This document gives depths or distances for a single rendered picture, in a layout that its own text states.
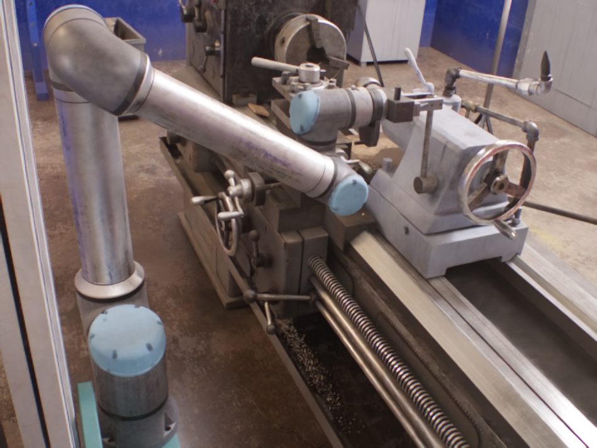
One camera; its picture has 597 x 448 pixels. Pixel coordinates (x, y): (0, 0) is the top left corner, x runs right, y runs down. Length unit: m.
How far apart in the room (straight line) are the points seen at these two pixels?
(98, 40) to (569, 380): 1.26
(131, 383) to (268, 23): 1.61
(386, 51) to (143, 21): 2.16
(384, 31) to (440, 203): 4.58
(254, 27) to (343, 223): 1.04
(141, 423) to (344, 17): 1.76
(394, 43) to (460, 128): 4.56
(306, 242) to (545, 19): 4.23
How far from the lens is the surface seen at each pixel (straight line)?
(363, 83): 2.09
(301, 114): 1.41
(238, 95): 2.61
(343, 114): 1.43
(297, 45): 2.42
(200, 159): 2.72
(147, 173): 3.99
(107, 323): 1.38
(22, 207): 0.74
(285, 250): 1.85
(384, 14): 6.12
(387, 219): 1.80
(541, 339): 1.77
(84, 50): 1.12
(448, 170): 1.65
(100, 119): 1.27
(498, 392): 1.42
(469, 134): 1.70
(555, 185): 4.44
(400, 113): 1.48
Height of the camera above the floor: 1.77
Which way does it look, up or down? 31 degrees down
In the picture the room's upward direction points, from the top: 5 degrees clockwise
